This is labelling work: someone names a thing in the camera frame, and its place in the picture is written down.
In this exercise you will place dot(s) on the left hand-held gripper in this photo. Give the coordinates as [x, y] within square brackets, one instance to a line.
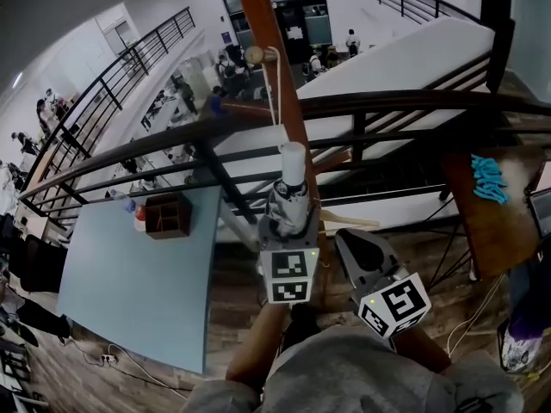
[290, 273]

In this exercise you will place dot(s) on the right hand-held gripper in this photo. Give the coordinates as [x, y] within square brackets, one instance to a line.
[396, 306]

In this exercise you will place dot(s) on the wooden coat stand pole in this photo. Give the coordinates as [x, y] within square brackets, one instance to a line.
[275, 58]

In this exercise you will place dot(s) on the person's left forearm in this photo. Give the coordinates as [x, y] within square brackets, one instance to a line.
[254, 347]

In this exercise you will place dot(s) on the person's right forearm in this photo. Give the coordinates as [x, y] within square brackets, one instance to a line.
[424, 351]

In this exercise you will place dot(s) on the pale wooden clothes hanger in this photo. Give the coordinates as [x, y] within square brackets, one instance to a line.
[348, 221]

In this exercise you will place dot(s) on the person's black trouser leg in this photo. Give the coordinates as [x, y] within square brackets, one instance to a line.
[303, 325]

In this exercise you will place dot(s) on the person's grey sweatshirt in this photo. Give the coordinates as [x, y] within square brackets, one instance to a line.
[353, 377]

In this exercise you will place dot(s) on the brown wooden organizer box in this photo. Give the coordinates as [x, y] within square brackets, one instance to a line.
[168, 217]

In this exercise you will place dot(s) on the brown wooden table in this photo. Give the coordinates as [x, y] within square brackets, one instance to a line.
[490, 230]

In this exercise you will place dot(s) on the pile of blue clips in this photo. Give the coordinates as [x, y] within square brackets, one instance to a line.
[488, 179]

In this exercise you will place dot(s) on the black metal railing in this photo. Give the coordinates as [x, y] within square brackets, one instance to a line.
[387, 101]

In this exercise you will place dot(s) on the light blue table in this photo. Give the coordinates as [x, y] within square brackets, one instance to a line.
[138, 282]

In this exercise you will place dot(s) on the grey laptop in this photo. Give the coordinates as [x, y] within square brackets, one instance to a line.
[542, 209]

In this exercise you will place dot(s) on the black balcony railing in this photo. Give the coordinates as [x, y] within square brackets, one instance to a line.
[129, 58]

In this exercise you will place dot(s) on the black office chair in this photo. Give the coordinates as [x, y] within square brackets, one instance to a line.
[39, 265]

